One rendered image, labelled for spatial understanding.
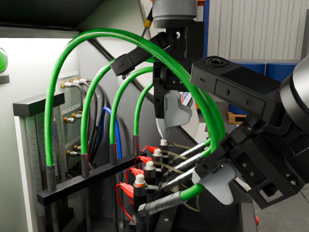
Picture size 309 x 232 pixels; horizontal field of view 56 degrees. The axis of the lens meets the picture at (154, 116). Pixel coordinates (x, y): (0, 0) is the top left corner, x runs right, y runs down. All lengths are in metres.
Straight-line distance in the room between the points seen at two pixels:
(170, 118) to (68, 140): 0.44
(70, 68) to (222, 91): 0.62
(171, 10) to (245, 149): 0.26
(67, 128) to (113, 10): 0.37
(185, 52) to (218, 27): 6.52
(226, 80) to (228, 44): 6.73
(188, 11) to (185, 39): 0.05
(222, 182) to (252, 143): 0.09
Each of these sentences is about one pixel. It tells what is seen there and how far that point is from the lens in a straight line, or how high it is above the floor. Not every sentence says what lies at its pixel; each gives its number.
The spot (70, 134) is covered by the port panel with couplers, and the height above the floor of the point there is 1.15.
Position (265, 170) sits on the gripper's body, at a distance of 0.30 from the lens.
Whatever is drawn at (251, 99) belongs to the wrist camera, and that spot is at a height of 1.36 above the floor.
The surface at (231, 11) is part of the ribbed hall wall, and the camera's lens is 7.06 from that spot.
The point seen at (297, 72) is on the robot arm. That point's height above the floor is 1.39.
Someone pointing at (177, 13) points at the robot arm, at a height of 1.46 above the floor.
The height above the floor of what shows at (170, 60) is 1.39.
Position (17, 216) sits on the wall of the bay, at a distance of 0.76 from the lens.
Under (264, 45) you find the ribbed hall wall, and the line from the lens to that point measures 7.16.
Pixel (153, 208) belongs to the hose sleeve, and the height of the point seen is 1.16.
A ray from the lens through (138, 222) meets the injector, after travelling 0.64.
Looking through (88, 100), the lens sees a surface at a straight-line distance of 0.67.
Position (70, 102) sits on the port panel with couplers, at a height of 1.24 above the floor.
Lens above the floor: 1.42
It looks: 15 degrees down
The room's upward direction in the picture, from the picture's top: straight up
